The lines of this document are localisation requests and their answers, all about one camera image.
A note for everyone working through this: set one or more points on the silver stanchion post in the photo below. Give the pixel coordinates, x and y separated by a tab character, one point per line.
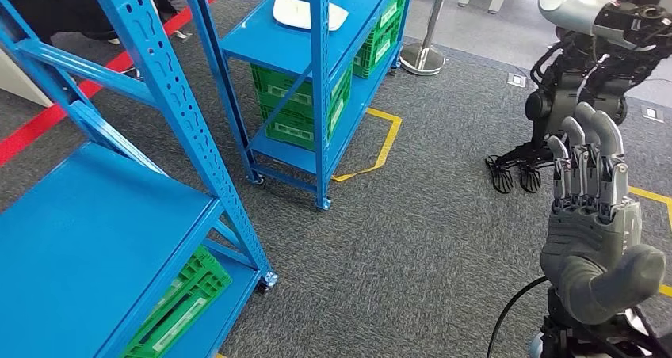
422	59

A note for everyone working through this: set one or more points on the steel floor socket box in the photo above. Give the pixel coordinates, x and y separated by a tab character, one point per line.
516	80
652	113

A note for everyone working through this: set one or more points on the white desk panel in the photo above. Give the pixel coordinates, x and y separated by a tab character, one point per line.
16	83

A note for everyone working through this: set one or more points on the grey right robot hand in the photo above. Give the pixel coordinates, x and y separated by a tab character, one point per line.
593	250

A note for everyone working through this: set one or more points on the yellow floor tape square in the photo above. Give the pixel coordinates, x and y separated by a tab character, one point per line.
391	135

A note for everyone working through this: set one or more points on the blue metal shelf rack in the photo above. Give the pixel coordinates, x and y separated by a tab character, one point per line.
79	240
247	43

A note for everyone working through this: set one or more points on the red barrier belt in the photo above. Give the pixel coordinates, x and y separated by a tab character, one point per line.
31	130

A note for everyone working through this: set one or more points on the black humanoid robot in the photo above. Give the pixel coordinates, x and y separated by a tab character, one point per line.
562	93

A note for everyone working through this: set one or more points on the person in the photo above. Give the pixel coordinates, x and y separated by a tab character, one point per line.
68	4

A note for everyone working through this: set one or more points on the white plastic cover part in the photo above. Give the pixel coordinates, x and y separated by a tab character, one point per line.
310	14

